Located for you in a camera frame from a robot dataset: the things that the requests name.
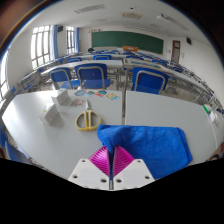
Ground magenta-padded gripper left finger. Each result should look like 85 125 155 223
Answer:
67 145 112 191

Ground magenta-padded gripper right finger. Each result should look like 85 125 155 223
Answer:
111 145 156 191

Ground blue towel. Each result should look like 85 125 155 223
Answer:
96 124 194 180

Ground blue metal-framed chair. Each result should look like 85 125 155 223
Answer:
49 67 79 90
0 126 31 164
74 63 112 90
131 67 171 95

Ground white packet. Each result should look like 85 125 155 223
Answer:
209 111 219 123

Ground green and white box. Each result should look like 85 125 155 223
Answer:
203 103 214 116

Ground rows of grey desks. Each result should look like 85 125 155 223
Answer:
13 46 224 111

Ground teal-topped grey desk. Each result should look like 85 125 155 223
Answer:
123 57 155 68

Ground group of blue classroom chairs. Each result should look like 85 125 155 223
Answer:
9 49 224 116

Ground large classroom window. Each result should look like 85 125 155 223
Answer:
30 24 51 69
0 49 10 101

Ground orange wooden lectern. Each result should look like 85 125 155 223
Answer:
122 45 140 53

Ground blue window curtain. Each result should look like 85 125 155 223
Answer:
73 27 80 54
49 24 60 61

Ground narrow classroom window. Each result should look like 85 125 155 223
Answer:
65 25 76 55

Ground green chalkboard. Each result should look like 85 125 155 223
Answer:
91 30 165 55

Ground ceiling air vent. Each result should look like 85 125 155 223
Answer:
121 12 143 20

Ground white ceiling projector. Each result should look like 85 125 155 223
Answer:
155 13 169 22

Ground group of ceiling lights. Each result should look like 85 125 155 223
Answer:
73 3 188 31

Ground yellow-handled scissors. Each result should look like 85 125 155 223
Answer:
75 99 102 132

